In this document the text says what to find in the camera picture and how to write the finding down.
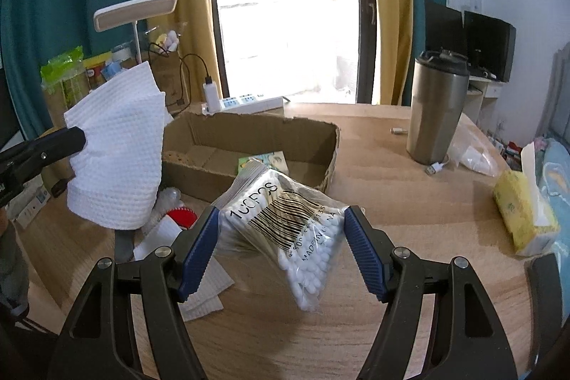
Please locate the yellow tissue pack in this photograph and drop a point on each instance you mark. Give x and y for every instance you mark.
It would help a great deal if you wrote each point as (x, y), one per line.
(526, 214)

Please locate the white paper towel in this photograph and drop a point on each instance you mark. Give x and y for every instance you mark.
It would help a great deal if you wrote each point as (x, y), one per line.
(117, 174)

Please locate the black monitor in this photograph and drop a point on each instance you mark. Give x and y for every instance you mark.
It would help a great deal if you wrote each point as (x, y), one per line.
(490, 44)

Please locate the cartoon tissue pack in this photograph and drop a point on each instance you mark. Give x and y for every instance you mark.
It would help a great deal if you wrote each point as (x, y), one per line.
(275, 160)

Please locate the green snack bag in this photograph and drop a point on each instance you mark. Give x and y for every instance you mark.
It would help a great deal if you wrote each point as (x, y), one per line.
(64, 83)

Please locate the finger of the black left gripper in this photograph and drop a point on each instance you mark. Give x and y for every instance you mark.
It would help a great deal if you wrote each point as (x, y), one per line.
(51, 148)

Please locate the cardboard box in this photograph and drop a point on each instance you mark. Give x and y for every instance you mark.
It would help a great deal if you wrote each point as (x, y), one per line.
(201, 153)

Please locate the white desk lamp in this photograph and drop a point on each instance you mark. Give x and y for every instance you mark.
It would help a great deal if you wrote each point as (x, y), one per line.
(131, 12)

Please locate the white charger with cable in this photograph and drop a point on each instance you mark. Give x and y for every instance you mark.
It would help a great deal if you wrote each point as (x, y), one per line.
(210, 90)

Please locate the red round object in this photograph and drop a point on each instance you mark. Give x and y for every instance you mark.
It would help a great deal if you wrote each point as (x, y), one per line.
(183, 216)

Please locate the clear plastic bag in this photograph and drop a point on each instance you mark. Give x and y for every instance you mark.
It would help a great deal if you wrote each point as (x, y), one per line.
(468, 149)

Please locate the white power strip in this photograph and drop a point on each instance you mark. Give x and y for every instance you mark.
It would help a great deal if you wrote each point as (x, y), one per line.
(250, 104)

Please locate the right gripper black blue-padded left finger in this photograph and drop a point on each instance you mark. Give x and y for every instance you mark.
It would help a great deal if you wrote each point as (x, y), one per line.
(98, 337)

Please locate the cotton swab bag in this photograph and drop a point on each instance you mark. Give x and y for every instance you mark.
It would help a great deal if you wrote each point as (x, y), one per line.
(297, 228)

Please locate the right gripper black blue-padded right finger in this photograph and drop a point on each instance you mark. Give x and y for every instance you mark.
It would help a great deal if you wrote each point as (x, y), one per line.
(467, 340)

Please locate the white usb cable plug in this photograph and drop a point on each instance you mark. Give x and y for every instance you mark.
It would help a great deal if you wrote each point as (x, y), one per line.
(436, 167)

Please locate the steel travel tumbler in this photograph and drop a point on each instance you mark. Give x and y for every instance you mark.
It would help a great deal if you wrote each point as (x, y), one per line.
(438, 96)

